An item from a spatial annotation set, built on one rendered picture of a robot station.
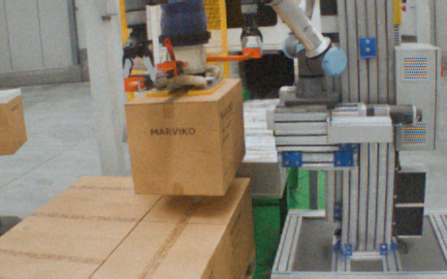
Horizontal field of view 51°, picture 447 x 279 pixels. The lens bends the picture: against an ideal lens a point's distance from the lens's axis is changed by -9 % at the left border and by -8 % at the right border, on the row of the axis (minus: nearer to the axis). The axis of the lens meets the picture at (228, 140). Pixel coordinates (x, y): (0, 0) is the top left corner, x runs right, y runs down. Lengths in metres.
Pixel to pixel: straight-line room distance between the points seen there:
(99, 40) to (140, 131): 1.66
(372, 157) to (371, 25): 0.61
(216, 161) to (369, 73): 0.80
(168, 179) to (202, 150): 0.20
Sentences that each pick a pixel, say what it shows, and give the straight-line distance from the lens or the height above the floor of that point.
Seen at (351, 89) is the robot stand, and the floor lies 1.04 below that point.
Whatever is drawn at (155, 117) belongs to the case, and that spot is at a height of 1.01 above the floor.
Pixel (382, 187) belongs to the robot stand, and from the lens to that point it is 2.42.
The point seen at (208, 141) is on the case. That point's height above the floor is 0.90.
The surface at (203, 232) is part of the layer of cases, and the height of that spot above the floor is 0.54.
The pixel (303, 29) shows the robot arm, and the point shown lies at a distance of 1.93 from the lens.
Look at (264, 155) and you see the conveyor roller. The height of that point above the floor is 0.55.
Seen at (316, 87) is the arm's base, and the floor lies 1.08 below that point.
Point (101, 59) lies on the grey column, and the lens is 3.67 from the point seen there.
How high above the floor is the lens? 1.41
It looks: 15 degrees down
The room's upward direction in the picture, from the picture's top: 4 degrees counter-clockwise
